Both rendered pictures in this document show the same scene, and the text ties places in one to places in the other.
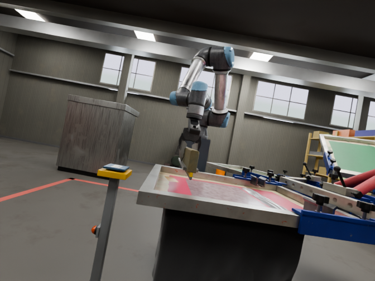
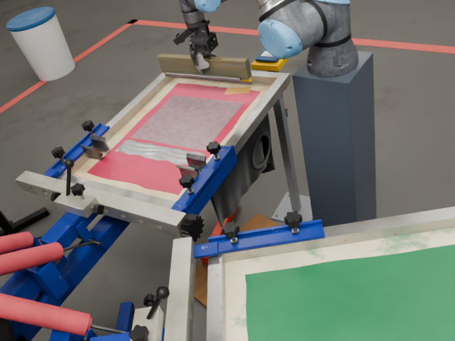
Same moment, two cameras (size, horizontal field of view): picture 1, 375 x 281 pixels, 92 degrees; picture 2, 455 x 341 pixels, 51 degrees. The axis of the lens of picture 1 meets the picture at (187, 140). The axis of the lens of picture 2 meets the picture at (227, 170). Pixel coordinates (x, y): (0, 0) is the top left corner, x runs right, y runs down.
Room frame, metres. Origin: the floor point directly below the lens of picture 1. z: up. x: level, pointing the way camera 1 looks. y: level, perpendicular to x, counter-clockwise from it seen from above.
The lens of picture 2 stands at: (1.98, -1.23, 1.92)
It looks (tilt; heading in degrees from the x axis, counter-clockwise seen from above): 39 degrees down; 135
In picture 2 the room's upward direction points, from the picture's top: 16 degrees counter-clockwise
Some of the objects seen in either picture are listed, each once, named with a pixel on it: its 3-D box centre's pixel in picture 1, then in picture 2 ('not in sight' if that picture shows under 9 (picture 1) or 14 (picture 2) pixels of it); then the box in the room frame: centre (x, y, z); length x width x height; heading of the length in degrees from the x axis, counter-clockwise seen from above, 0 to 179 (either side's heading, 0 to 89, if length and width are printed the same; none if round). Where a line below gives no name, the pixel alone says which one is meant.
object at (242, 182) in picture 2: not in sight; (237, 166); (1.01, -0.18, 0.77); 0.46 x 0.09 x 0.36; 95
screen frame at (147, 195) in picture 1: (235, 190); (177, 126); (0.83, -0.26, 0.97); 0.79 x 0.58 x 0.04; 95
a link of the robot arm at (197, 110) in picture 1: (194, 111); (193, 14); (0.83, -0.01, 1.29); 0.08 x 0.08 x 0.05
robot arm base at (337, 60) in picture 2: (198, 131); (331, 49); (1.39, -0.07, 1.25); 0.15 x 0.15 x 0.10
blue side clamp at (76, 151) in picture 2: (339, 225); (81, 154); (0.58, -0.52, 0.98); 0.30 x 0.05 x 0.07; 95
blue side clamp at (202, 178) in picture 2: (256, 183); (206, 181); (1.13, -0.47, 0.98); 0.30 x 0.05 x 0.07; 95
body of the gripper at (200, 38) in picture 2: (191, 129); (200, 36); (0.84, -0.01, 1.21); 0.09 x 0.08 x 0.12; 5
